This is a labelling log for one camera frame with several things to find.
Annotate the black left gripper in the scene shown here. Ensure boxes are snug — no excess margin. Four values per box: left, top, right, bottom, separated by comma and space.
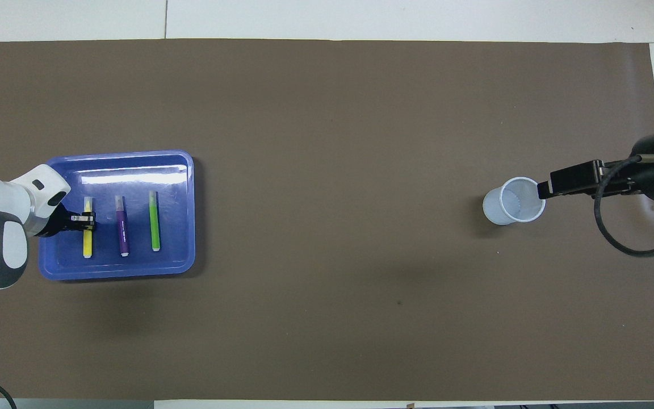
37, 203, 97, 238

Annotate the yellow marker pen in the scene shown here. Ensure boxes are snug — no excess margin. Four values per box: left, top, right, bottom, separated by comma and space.
82, 197, 94, 259

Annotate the purple marker pen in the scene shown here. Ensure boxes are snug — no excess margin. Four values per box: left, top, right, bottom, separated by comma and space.
114, 195, 130, 257

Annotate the green marker pen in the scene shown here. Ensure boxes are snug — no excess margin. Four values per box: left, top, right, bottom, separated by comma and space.
148, 190, 161, 252

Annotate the translucent plastic cup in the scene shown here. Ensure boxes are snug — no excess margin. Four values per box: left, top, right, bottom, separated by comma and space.
482, 177, 547, 226

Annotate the blue plastic tray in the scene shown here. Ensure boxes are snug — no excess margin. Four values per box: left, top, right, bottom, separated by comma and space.
39, 150, 196, 281

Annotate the brown table mat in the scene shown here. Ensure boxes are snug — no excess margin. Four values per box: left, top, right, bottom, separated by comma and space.
0, 39, 654, 401

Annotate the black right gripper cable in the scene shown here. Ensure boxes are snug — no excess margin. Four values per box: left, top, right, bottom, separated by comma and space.
594, 155, 654, 257

